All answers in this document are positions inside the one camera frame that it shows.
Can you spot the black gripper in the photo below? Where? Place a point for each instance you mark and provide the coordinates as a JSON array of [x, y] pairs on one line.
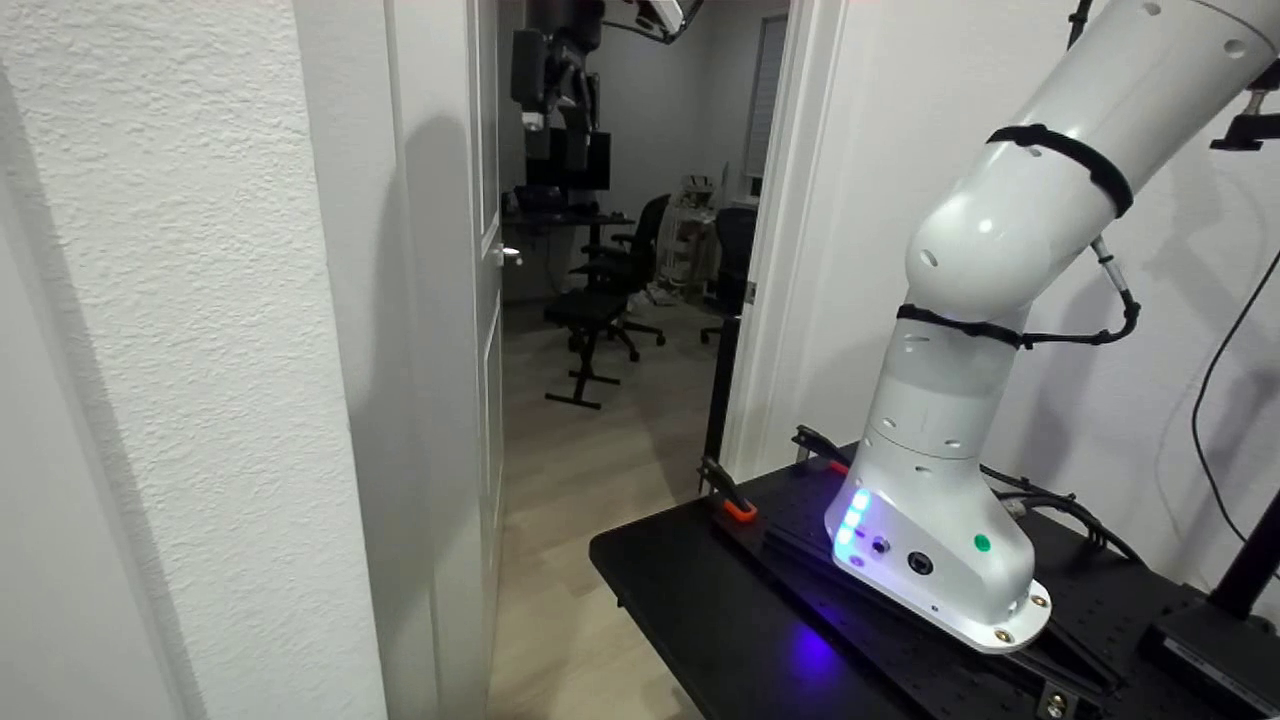
[[565, 18]]

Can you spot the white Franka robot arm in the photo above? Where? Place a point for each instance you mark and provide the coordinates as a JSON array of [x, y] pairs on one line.
[[933, 532]]

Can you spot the black computer monitor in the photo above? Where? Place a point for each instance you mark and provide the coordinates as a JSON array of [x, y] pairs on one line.
[[586, 164]]

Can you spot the dark computer desk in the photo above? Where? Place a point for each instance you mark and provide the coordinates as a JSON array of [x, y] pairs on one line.
[[533, 252]]

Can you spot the black office chair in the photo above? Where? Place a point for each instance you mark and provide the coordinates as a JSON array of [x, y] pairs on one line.
[[642, 252], [729, 262]]

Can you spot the white cart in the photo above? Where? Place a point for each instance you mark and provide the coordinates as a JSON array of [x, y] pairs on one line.
[[688, 220]]

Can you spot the black stool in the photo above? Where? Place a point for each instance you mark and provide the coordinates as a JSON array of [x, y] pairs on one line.
[[580, 311]]

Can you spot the white plain door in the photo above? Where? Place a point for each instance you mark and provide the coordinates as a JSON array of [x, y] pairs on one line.
[[481, 400]]

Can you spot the black upright bar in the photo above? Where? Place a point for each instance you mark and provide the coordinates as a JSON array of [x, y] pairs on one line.
[[721, 387]]

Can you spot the white tall cabinet door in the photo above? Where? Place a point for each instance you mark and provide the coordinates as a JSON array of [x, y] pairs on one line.
[[400, 400]]

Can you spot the red black clamp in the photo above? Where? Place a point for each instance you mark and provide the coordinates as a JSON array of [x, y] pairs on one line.
[[816, 444]]

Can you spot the orange black clamp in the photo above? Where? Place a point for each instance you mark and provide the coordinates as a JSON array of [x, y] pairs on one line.
[[742, 510]]

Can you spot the black mounting table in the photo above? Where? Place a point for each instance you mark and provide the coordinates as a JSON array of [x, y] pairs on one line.
[[695, 603]]

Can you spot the black stand pole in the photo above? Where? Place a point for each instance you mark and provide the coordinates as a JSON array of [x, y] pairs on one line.
[[1255, 561]]

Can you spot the black stand base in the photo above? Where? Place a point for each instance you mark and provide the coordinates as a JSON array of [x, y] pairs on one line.
[[1213, 667]]

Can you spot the white door frame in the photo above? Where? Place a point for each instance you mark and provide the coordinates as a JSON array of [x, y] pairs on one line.
[[787, 267]]

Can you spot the black camera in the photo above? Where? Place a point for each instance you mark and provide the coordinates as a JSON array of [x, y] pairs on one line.
[[1255, 124]]

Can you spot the metal table bracket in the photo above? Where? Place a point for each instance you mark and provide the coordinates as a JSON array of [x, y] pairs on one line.
[[1059, 700]]

